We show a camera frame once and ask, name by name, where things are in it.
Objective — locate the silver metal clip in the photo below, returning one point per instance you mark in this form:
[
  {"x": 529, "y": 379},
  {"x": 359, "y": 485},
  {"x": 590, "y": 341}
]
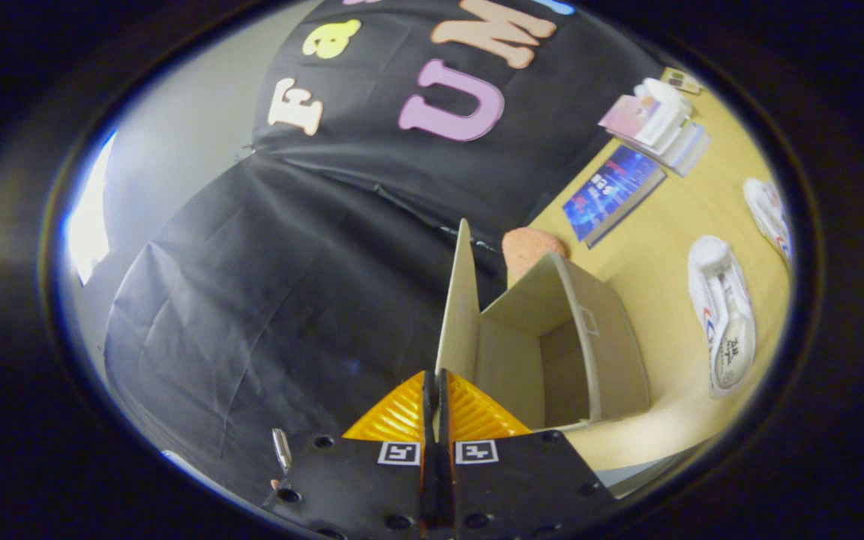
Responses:
[{"x": 281, "y": 450}]

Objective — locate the blue cover book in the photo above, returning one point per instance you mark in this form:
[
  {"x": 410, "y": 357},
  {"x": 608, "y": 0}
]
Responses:
[{"x": 608, "y": 187}]

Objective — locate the orange sponge ball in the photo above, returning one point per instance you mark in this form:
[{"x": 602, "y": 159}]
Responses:
[{"x": 526, "y": 247}]

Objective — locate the lavender cover book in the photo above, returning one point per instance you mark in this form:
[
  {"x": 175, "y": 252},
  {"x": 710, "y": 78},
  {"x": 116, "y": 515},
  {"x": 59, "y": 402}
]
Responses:
[{"x": 694, "y": 161}]

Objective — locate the pale green cover book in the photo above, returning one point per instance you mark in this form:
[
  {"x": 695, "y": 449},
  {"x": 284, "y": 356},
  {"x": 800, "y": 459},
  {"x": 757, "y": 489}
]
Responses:
[{"x": 683, "y": 146}]

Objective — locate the small divided grain tray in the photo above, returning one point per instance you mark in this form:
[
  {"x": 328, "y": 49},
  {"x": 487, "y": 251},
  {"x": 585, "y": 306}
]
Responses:
[{"x": 681, "y": 80}]

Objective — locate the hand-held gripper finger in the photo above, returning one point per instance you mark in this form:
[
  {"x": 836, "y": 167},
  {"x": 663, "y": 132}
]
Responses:
[
  {"x": 429, "y": 465},
  {"x": 447, "y": 465}
]

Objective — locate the white canvas shoe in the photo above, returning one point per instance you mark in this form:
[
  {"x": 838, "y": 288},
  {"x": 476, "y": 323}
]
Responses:
[
  {"x": 724, "y": 300},
  {"x": 766, "y": 210}
]

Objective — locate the beige storage box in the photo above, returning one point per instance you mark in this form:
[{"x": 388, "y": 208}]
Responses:
[{"x": 612, "y": 352}]

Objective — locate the pink cover book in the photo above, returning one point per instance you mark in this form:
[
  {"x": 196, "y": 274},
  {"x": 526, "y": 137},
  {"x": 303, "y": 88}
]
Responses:
[{"x": 623, "y": 116}]

